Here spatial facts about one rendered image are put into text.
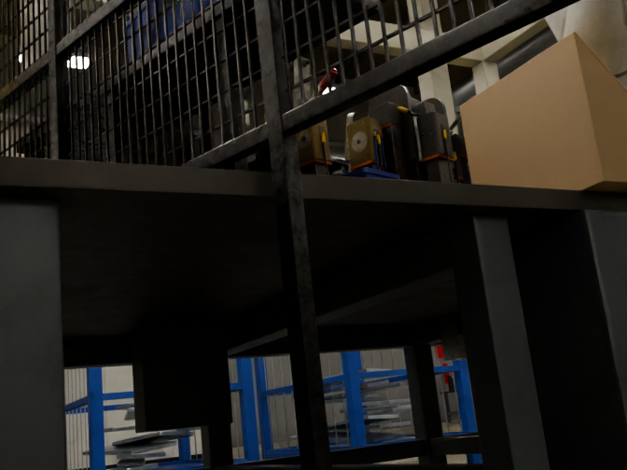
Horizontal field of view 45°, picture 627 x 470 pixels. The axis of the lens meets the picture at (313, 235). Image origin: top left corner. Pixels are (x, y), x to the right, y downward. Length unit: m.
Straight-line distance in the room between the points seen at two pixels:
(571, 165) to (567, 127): 0.07
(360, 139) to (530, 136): 0.51
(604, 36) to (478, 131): 0.32
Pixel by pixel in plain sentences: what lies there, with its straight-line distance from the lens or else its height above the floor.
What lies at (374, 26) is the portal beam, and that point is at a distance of 6.58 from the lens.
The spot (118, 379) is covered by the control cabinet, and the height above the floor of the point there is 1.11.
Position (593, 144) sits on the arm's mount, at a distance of 1.50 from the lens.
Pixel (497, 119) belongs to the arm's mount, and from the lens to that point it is 1.70.
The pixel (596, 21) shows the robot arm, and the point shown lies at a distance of 1.65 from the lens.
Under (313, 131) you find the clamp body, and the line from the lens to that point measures 1.84.
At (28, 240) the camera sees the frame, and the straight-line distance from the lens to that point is 1.05.
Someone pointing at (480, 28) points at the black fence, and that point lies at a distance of 0.92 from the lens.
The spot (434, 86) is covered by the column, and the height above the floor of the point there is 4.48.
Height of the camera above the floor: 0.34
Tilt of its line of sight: 14 degrees up
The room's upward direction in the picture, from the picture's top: 6 degrees counter-clockwise
